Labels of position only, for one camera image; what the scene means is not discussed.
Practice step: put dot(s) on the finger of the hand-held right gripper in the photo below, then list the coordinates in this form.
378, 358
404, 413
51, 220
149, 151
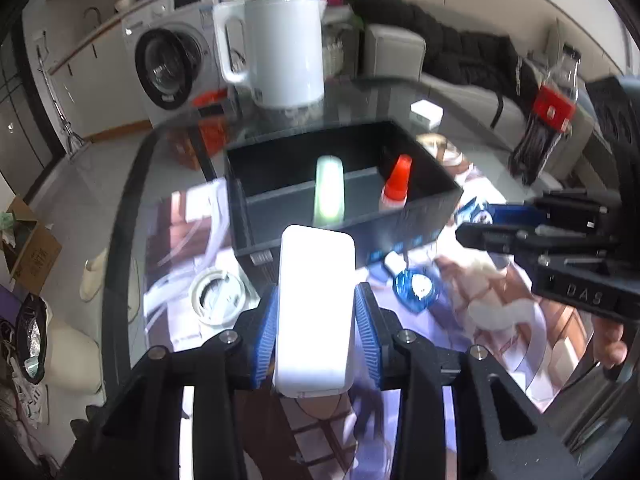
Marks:
500, 240
515, 214

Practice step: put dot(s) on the white rectangular box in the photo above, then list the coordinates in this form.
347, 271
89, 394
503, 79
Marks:
315, 310

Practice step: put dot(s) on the white electric kettle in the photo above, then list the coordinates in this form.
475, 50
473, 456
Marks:
285, 45

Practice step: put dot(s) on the white round lid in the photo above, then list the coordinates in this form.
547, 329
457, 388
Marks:
217, 297

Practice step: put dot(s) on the black organizer box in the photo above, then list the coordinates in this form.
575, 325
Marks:
280, 175

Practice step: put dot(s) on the orange box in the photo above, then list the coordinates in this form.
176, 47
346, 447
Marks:
210, 130

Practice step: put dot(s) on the printed table mat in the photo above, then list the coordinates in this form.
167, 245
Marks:
500, 320

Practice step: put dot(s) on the beige slipper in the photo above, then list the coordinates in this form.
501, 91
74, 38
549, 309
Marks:
94, 275

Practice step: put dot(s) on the cardboard box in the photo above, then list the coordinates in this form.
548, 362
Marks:
32, 250

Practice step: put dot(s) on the orange capped glue bottle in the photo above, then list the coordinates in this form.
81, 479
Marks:
397, 180

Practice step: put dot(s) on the person's right hand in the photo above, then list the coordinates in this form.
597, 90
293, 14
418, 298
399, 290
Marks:
610, 345

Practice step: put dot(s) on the small white box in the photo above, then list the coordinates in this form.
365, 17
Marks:
426, 112

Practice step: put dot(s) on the red label plastic bottle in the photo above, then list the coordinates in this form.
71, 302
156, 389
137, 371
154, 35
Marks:
547, 110

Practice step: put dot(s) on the pale green oblong case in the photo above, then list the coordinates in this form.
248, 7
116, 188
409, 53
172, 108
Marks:
330, 190

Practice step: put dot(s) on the grey sofa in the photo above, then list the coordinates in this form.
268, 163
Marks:
395, 52

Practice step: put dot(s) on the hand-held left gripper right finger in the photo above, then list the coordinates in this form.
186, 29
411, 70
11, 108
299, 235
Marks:
367, 342

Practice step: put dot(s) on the black jacket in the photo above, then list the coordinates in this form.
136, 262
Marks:
450, 40

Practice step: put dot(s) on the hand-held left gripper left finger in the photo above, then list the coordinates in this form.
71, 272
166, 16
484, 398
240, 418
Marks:
265, 342

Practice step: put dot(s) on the black trash bag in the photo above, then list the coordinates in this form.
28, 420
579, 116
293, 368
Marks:
31, 335

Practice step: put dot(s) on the white washing machine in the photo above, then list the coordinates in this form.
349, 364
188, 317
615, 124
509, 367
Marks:
175, 55

